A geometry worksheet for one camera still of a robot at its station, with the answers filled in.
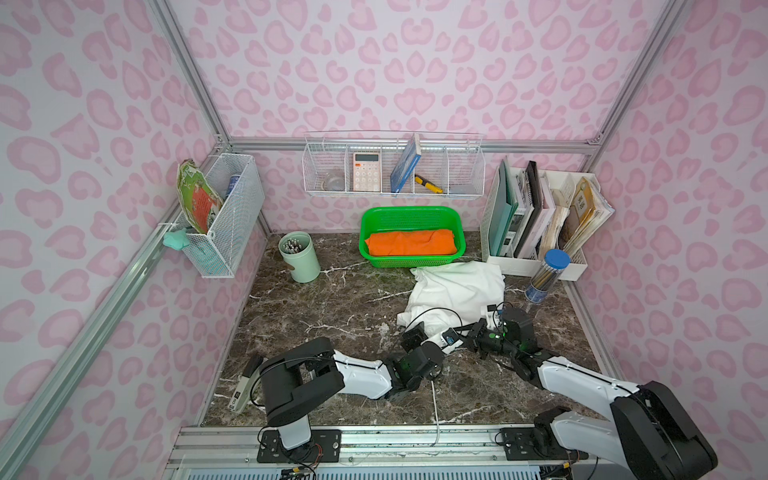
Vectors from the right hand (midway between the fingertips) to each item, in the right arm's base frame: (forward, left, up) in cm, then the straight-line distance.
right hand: (450, 329), depth 82 cm
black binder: (+30, -25, +19) cm, 44 cm away
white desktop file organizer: (+48, -40, +9) cm, 64 cm away
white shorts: (+17, -1, -9) cm, 19 cm away
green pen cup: (+23, +46, +8) cm, 52 cm away
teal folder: (+29, -16, +18) cm, 38 cm away
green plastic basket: (+50, +10, -6) cm, 52 cm away
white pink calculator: (+43, +25, +21) cm, 54 cm away
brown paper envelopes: (+33, -43, +14) cm, 56 cm away
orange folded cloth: (+34, +5, -2) cm, 34 cm away
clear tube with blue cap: (+16, -30, +1) cm, 34 cm away
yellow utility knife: (+43, +5, +16) cm, 46 cm away
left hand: (+3, +6, -3) cm, 7 cm away
